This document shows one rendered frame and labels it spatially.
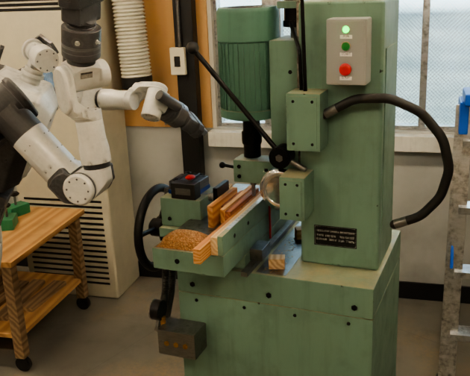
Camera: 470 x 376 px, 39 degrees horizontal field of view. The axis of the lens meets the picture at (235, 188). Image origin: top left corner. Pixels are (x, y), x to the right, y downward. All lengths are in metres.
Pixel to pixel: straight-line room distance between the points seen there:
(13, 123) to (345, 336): 1.02
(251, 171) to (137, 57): 1.45
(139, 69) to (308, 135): 1.69
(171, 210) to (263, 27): 0.61
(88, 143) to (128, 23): 1.72
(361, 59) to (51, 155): 0.78
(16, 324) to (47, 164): 1.44
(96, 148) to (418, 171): 2.00
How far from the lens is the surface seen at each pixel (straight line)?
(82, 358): 3.14
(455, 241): 2.63
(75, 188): 1.62
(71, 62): 1.58
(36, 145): 1.66
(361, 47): 1.67
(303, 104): 1.71
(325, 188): 1.84
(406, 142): 3.20
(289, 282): 1.85
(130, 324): 3.35
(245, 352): 2.01
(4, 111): 1.68
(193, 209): 2.00
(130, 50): 3.29
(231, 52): 1.87
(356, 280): 1.83
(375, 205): 1.82
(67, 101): 1.58
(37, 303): 3.24
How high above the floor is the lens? 1.59
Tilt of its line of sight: 18 degrees down
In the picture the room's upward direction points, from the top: 3 degrees counter-clockwise
